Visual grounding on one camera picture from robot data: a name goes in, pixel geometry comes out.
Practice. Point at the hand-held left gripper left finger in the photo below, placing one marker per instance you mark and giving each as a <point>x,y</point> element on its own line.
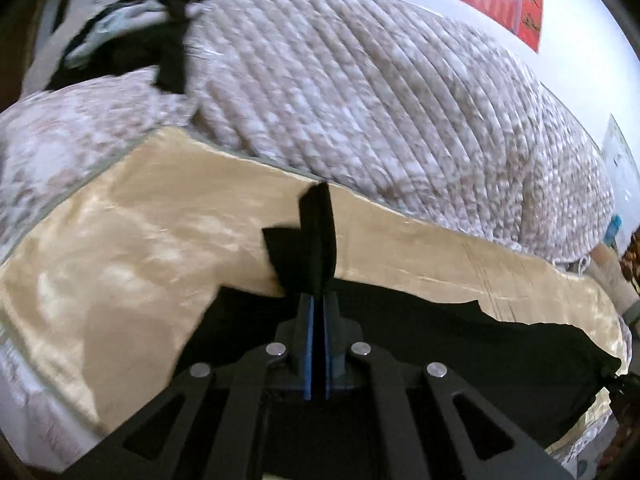
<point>306,350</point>

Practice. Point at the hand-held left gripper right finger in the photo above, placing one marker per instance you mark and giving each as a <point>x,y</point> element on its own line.
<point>327,350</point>

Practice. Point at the black pants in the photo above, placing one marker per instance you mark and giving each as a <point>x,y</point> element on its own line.
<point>450,350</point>

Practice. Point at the beige satin blanket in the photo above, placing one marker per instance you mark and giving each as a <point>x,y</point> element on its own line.
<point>150,240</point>

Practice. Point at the floral quilted quilt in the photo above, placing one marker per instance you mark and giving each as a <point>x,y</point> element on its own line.
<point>350,85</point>

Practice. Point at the beige patterned cushion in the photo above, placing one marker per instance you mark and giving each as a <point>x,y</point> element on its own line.
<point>612,275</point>

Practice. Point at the black cloth pile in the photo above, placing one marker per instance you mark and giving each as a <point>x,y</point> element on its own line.
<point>172,55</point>

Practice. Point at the light blue garment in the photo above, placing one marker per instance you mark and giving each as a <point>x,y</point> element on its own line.
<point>112,25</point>

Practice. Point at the white wall board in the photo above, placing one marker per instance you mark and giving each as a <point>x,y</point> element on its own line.
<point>620,160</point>

